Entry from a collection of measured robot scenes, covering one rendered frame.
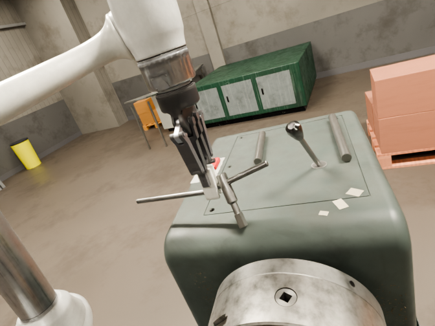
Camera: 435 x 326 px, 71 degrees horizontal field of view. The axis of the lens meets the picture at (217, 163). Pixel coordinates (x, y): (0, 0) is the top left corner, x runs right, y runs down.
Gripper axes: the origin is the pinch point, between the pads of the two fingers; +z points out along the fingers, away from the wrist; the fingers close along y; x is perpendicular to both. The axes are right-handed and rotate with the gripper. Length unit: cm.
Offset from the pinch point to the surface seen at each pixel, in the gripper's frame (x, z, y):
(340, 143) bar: 26.8, 7.0, -21.9
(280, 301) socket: 13.2, 11.1, 19.7
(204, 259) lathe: -3.5, 13.4, 7.7
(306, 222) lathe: 17.5, 9.5, 4.0
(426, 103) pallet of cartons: 103, 78, -216
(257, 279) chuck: 9.1, 11.2, 15.3
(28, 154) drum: -615, 101, -454
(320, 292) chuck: 18.8, 12.5, 17.1
